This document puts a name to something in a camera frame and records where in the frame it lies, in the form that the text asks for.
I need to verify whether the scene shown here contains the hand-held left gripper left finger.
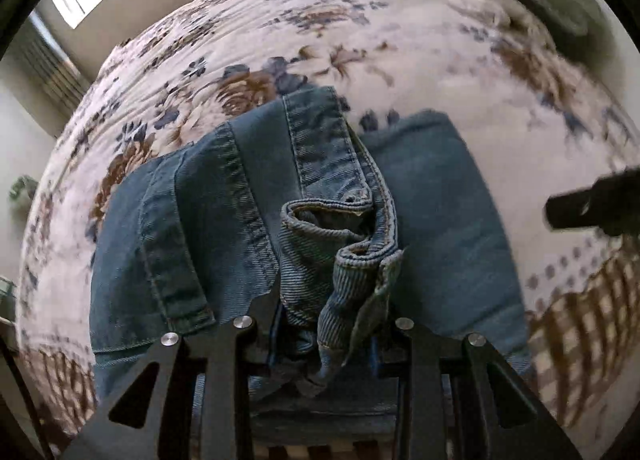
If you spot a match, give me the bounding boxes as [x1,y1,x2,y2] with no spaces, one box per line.
[60,285,283,460]

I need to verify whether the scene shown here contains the green white plastic bag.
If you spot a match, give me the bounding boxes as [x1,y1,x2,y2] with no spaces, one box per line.
[10,177,38,203]

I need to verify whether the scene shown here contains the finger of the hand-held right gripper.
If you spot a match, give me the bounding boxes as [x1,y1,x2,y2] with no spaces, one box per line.
[545,167,640,237]

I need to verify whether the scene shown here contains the striped grey curtain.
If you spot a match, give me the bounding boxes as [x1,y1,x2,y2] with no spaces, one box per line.
[7,14,91,138]

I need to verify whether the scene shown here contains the floral quilt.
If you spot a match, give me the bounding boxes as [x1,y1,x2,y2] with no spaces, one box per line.
[15,0,640,356]

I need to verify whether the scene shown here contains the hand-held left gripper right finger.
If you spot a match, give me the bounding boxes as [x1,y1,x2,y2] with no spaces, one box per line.
[370,317,583,460]

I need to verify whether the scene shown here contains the brown checked bed sheet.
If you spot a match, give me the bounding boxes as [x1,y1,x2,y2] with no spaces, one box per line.
[15,240,640,460]

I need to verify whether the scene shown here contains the blue denim pants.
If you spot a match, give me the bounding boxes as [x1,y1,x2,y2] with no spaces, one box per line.
[89,86,533,441]

